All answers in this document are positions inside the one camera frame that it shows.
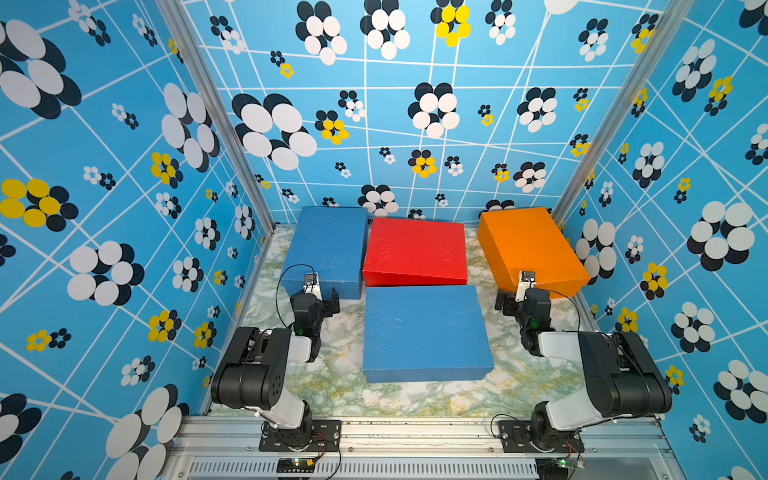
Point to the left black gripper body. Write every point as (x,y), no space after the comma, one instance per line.
(326,310)

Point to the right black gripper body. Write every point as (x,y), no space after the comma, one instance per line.
(510,308)

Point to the blue shoebox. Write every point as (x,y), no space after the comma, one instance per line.
(425,334)
(331,242)

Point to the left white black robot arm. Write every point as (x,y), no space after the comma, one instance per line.
(252,373)

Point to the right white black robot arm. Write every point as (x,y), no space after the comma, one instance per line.
(620,378)

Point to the orange shoebox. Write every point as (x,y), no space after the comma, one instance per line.
(528,239)

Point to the red shoebox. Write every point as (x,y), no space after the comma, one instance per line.
(403,252)

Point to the left green circuit board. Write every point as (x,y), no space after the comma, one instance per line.
(297,466)

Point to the green circuit board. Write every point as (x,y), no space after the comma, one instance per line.
(297,466)
(558,469)

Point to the right green circuit board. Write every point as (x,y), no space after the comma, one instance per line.
(558,469)

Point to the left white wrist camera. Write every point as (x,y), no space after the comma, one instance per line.
(311,285)

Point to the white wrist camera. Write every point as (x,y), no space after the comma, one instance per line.
(526,280)
(311,285)

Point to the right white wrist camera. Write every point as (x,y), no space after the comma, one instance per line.
(526,280)

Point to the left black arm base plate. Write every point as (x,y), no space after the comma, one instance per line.
(321,435)

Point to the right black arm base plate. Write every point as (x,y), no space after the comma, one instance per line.
(532,437)

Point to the aluminium front rail frame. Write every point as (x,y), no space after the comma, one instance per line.
(413,448)

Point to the left aluminium corner post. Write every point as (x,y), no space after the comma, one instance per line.
(182,31)

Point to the aluminium corner post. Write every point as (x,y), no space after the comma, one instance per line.
(671,20)
(182,31)

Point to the right aluminium corner post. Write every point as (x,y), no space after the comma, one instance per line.
(671,20)

